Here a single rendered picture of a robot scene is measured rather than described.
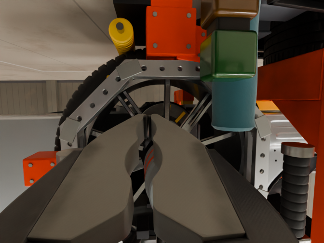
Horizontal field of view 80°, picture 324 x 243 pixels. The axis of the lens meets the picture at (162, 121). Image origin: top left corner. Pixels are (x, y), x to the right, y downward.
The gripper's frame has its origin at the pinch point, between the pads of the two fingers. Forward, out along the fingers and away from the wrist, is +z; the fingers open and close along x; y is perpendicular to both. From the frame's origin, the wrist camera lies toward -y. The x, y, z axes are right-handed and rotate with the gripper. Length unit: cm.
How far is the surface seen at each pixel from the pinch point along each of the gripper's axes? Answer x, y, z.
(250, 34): 8.3, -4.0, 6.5
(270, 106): 57, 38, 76
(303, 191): 22.9, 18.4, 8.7
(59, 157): -12.2, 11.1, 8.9
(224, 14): 6.1, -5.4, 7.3
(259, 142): 28.0, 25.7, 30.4
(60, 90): -315, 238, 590
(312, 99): 51, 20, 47
